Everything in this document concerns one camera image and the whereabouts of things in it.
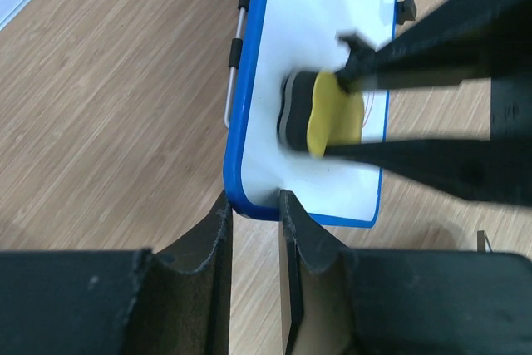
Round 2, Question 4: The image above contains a yellow black whiteboard eraser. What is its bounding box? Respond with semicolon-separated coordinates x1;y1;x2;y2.
277;71;365;159

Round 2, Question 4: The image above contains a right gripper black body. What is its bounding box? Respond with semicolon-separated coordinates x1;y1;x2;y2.
490;76;531;139

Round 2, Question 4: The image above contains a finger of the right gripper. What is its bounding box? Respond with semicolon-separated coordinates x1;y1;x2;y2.
325;138;531;207
336;0;531;90

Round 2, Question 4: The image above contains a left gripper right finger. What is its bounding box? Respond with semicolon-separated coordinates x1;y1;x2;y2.
279;190;531;354

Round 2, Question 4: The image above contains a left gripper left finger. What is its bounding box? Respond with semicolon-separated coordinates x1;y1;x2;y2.
1;195;233;354

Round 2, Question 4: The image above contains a blue whiteboard wire stand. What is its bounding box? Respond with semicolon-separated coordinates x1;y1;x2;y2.
224;0;250;129

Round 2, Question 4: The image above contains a blue framed whiteboard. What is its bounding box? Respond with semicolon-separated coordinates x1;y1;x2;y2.
223;0;397;228

